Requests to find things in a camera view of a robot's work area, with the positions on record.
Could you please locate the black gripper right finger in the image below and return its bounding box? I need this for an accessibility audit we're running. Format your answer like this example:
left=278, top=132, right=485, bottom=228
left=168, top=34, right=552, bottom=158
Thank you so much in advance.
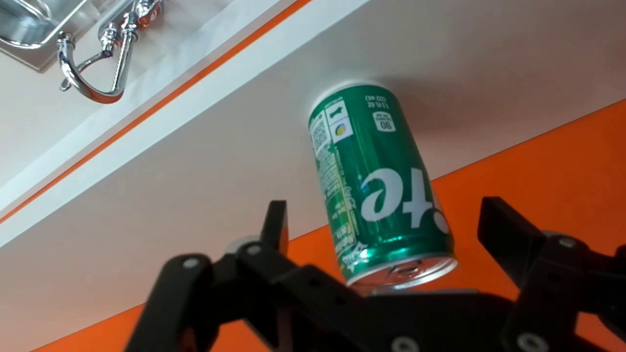
left=475, top=195, right=626, bottom=352

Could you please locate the green sprite can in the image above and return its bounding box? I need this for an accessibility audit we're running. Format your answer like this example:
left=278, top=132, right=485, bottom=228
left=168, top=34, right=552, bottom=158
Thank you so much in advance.
left=307, top=79, right=460, bottom=291

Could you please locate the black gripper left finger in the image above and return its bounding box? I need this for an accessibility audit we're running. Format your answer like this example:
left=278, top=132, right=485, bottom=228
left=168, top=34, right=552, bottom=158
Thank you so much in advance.
left=123, top=199, right=397, bottom=352

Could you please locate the chrome faucet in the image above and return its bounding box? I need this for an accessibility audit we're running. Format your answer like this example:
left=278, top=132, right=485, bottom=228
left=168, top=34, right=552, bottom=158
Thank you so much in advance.
left=57, top=0, right=164, bottom=105

